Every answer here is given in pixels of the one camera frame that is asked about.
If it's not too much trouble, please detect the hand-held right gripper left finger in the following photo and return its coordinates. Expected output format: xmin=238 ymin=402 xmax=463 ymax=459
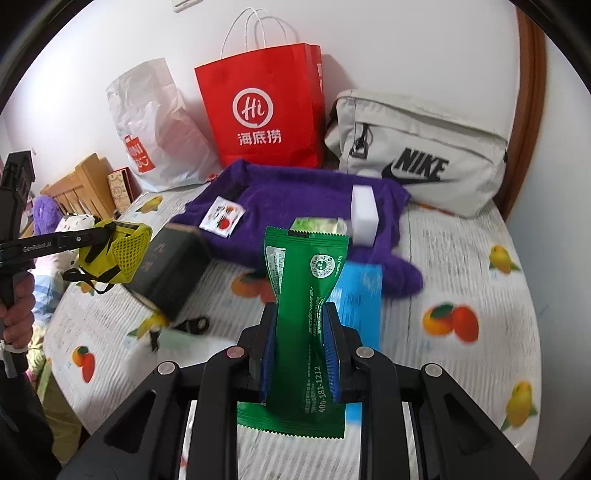
xmin=58 ymin=302 xmax=280 ymax=480

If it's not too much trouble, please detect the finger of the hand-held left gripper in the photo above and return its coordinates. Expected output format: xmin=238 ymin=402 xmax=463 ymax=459
xmin=60 ymin=222 xmax=116 ymax=253

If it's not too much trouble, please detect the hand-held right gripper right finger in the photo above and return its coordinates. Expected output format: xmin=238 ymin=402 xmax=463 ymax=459
xmin=322 ymin=305 xmax=539 ymax=480

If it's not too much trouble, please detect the yellow mesh pouch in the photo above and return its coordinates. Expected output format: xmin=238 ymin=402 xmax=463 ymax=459
xmin=65 ymin=219 xmax=153 ymax=296

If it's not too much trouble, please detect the green foil packet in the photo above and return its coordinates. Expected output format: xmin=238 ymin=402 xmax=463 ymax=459
xmin=236 ymin=225 xmax=348 ymax=439

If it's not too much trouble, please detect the green wet wipes pack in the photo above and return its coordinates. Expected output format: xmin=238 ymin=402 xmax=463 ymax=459
xmin=290 ymin=216 xmax=352 ymax=238

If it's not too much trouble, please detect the small white sachet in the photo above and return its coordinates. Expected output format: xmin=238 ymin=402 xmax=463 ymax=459
xmin=199 ymin=195 xmax=246 ymax=237

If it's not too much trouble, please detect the white sponge block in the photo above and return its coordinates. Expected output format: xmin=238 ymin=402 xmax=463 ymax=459
xmin=351 ymin=185 xmax=380 ymax=247

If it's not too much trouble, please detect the person's left hand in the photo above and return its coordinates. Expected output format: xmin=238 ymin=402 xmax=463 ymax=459
xmin=0 ymin=270 xmax=37 ymax=352

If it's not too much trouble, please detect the white dotted pillow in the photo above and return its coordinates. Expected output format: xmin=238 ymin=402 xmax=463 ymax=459
xmin=54 ymin=213 xmax=98 ymax=236

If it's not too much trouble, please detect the purple plush toy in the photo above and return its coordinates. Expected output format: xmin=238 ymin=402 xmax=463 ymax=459
xmin=32 ymin=195 xmax=63 ymax=241

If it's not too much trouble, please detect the wooden headboard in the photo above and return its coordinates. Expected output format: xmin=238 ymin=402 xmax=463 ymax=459
xmin=41 ymin=153 xmax=118 ymax=222

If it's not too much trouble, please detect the blue tissue pack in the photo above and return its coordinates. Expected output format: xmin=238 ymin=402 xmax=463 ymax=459
xmin=330 ymin=262 xmax=385 ymax=423

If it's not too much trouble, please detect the brown patterned box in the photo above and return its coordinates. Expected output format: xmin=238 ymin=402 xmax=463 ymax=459
xmin=107 ymin=168 xmax=144 ymax=215

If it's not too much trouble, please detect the black tin box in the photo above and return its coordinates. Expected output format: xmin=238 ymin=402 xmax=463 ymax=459
xmin=124 ymin=224 xmax=213 ymax=321

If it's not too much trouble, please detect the white plastic bag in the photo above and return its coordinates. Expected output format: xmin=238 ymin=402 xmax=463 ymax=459
xmin=106 ymin=58 xmax=222 ymax=193

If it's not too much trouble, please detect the purple towel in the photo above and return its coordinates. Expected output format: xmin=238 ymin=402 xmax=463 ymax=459
xmin=182 ymin=159 xmax=424 ymax=298

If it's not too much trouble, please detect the pale green bed sheet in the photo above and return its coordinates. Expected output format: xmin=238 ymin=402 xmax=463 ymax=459
xmin=28 ymin=318 xmax=84 ymax=435

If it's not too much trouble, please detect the fruit printed tablecloth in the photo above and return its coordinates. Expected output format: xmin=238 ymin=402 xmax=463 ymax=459
xmin=41 ymin=185 xmax=541 ymax=480

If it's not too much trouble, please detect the beige waist bag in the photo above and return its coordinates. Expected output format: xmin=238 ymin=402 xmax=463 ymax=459
xmin=323 ymin=89 xmax=513 ymax=217

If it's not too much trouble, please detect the red paper bag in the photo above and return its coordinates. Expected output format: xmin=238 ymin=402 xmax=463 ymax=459
xmin=194 ymin=7 xmax=326 ymax=169

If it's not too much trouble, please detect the black strap buckle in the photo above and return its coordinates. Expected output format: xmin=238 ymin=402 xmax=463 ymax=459
xmin=173 ymin=315 xmax=209 ymax=334

